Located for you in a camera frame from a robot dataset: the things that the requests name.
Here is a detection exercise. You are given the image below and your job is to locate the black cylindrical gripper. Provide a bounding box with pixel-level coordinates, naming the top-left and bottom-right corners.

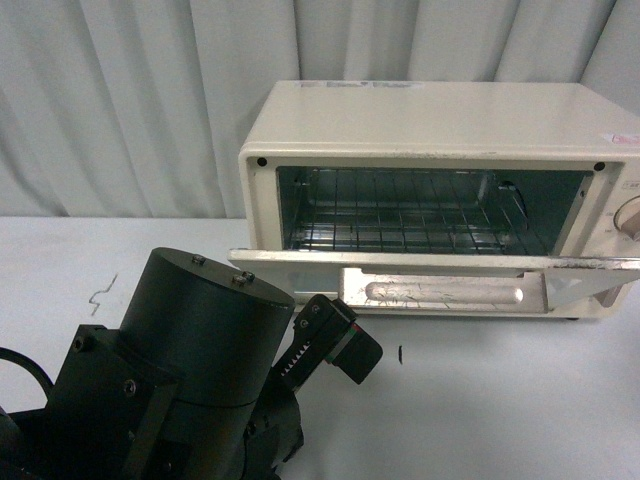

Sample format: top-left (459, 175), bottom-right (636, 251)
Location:
top-left (47, 248), bottom-right (383, 479)

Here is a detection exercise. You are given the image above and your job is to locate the cream oven door with window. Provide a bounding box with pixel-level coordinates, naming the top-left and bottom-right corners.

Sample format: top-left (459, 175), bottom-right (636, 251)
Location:
top-left (228, 249), bottom-right (639, 318)

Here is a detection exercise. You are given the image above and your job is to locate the cream toaster oven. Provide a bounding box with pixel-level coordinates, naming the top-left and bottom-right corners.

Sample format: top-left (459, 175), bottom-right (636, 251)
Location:
top-left (238, 79), bottom-right (640, 323)

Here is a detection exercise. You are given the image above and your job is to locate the beige oven control knob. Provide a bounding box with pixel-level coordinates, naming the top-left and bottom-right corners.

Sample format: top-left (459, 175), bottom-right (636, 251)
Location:
top-left (614, 196), bottom-right (640, 242)

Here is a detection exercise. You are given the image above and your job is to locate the grey curtain backdrop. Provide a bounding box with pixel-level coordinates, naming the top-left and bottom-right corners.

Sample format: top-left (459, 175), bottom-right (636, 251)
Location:
top-left (1, 1), bottom-right (639, 218)

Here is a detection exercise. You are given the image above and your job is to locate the wire oven rack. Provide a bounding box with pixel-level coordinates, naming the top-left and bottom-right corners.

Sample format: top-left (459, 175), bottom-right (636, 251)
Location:
top-left (278, 167), bottom-right (529, 254)

